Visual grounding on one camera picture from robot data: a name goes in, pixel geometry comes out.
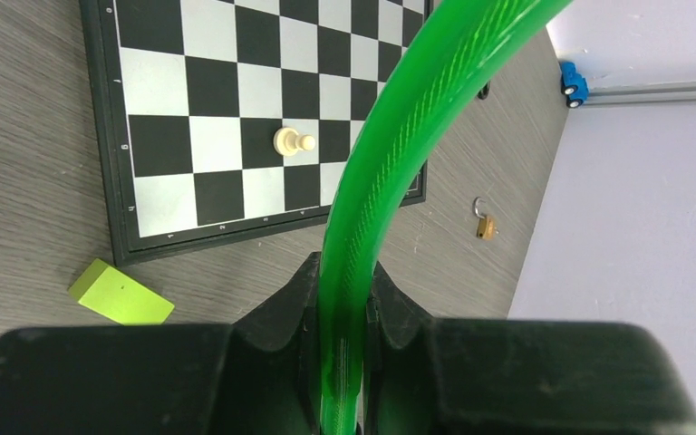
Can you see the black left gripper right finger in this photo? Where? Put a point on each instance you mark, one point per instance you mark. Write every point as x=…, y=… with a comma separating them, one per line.
x=435, y=375

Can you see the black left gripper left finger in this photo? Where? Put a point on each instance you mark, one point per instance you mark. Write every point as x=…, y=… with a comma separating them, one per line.
x=258, y=375

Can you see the green cable lock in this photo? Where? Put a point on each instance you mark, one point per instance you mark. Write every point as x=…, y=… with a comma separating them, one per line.
x=456, y=52

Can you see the brass padlock with steel shackle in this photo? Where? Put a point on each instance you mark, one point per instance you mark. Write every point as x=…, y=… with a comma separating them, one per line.
x=487, y=227

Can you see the lime green block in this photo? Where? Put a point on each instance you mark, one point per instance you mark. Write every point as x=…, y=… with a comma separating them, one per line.
x=107, y=291

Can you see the white chess pawn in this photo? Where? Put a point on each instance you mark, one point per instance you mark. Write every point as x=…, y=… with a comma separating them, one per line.
x=288, y=142

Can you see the black white chessboard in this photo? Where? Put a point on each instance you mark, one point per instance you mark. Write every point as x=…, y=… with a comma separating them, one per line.
x=187, y=98

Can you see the orange black padlock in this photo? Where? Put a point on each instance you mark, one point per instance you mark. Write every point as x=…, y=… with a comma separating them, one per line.
x=484, y=91

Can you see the blue toy car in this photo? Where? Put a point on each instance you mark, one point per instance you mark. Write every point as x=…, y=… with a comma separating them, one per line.
x=573, y=85

